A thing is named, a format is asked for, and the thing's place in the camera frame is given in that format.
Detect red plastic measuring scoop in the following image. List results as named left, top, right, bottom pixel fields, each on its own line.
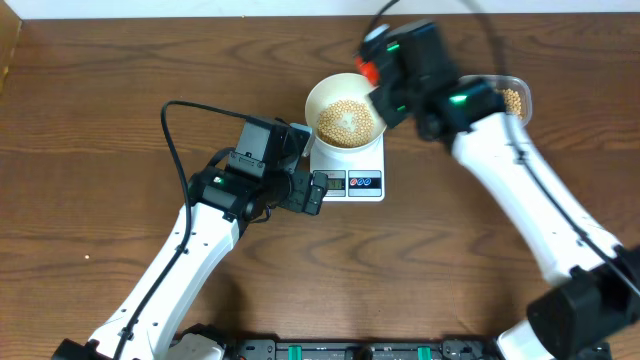
left=354, top=55, right=380, bottom=87

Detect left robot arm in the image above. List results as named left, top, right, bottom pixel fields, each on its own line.
left=53, top=118, right=327, bottom=360

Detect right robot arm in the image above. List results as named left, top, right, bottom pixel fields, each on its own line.
left=358, top=20, right=639, bottom=359

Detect white digital kitchen scale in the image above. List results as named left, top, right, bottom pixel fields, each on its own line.
left=310, top=135, right=386, bottom=202

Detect soybeans in bowl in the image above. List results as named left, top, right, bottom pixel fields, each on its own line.
left=317, top=100, right=375, bottom=148

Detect cream round bowl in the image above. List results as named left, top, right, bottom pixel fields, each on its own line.
left=305, top=73, right=387, bottom=151

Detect clear plastic soybean container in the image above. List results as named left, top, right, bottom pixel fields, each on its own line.
left=460, top=75, right=533, bottom=126

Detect left black cable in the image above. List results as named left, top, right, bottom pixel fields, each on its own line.
left=112, top=99, right=251, bottom=360

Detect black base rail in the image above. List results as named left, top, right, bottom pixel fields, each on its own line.
left=169, top=337, right=612, bottom=360

